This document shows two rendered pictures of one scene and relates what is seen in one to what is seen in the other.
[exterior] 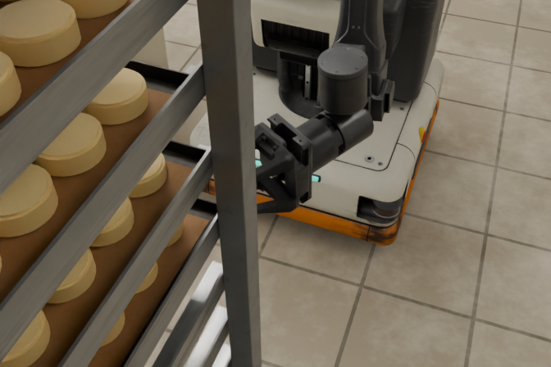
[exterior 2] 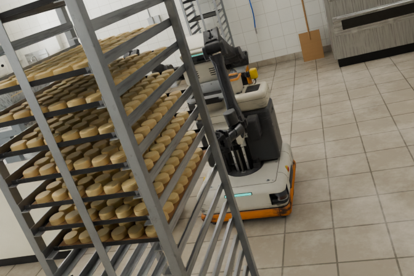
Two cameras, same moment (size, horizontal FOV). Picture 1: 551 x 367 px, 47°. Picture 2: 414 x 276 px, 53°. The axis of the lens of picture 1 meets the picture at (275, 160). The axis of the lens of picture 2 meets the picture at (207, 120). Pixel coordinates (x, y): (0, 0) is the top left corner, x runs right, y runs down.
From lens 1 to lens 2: 121 cm
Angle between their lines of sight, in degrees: 25
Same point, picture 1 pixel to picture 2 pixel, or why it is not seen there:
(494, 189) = (329, 185)
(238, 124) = (207, 116)
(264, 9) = not seen: hidden behind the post
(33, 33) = (172, 98)
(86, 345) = (191, 150)
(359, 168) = (265, 183)
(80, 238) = (186, 127)
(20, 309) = (181, 132)
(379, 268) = (290, 225)
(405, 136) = (280, 169)
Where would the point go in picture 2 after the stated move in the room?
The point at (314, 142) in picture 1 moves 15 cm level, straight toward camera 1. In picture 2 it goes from (228, 132) to (231, 145)
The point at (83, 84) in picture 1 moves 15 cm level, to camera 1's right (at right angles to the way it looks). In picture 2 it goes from (182, 100) to (220, 88)
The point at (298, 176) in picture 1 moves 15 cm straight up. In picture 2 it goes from (227, 140) to (217, 109)
